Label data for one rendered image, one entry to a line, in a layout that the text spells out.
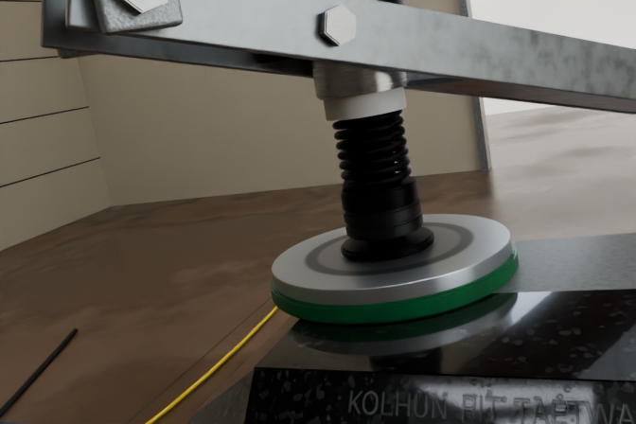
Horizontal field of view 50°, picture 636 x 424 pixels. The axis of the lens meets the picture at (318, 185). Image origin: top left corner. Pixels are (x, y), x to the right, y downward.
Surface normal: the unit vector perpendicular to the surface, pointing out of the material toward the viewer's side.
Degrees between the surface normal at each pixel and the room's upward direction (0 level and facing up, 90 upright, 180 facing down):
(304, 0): 90
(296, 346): 0
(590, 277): 0
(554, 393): 45
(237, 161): 90
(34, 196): 90
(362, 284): 0
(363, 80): 90
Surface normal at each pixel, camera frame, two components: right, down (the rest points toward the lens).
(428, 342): -0.17, -0.97
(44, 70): 0.91, -0.09
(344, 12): 0.49, 0.07
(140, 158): -0.37, 0.23
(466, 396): -0.40, -0.52
